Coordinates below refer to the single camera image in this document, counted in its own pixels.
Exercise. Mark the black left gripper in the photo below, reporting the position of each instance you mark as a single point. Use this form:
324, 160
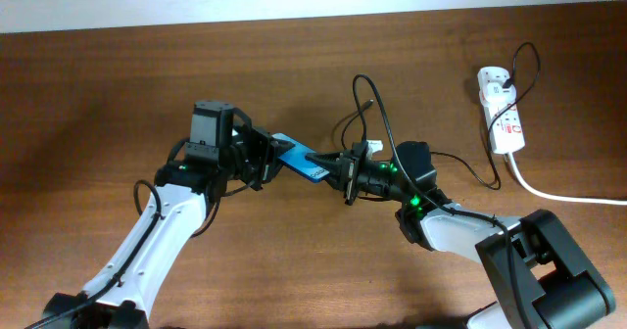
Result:
268, 147

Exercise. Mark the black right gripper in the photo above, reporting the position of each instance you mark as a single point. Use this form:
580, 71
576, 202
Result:
351, 172

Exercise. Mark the white USB charger adapter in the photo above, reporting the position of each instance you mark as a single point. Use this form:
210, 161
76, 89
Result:
493, 94

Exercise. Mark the white power strip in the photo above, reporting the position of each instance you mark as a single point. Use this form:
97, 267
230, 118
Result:
506, 135

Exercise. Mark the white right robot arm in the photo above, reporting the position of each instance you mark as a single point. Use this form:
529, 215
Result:
540, 275

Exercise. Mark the blue Galaxy smartphone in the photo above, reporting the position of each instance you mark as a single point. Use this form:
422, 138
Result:
295, 159

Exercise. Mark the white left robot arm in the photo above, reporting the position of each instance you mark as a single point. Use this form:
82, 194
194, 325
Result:
185, 194

